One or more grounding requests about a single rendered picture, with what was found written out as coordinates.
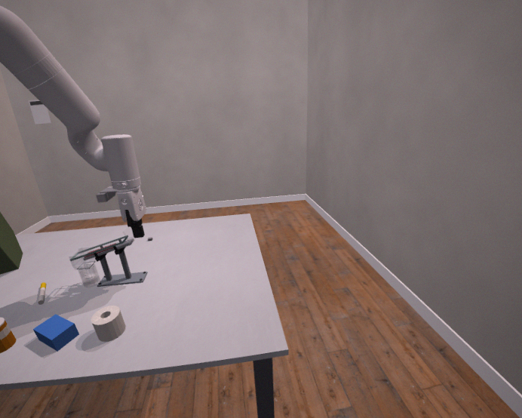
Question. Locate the white cylinder with yellow cap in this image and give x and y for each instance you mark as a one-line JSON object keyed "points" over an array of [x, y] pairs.
{"points": [[41, 298]]}

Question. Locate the blue box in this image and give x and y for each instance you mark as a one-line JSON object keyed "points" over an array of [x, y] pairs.
{"points": [[56, 332]]}

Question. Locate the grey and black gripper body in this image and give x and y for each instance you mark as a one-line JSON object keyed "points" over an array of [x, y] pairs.
{"points": [[133, 201]]}

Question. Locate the clear glass vial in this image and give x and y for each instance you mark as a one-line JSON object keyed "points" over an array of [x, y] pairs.
{"points": [[89, 277]]}

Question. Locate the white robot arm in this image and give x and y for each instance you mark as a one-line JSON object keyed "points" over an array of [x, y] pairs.
{"points": [[25, 56]]}

